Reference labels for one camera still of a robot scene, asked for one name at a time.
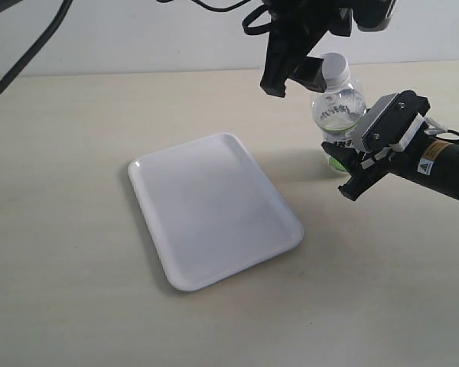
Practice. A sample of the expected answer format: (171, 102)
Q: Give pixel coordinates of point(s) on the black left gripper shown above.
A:
(298, 26)

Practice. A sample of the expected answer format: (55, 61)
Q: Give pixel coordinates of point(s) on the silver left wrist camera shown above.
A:
(374, 15)

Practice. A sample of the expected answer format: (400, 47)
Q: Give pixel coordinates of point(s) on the white bottle cap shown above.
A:
(335, 68)

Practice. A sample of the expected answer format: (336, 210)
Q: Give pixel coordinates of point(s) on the white rectangular plastic tray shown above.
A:
(211, 211)

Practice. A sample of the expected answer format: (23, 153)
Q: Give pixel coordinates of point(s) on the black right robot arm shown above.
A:
(403, 149)

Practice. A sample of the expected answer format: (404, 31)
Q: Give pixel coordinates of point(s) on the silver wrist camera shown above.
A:
(374, 15)
(390, 120)

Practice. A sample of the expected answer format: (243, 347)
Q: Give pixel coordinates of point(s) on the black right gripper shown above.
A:
(365, 169)

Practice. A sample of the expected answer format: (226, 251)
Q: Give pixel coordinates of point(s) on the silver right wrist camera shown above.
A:
(390, 120)

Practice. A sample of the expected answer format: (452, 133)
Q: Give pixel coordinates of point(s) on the clear plastic drink bottle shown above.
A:
(337, 111)

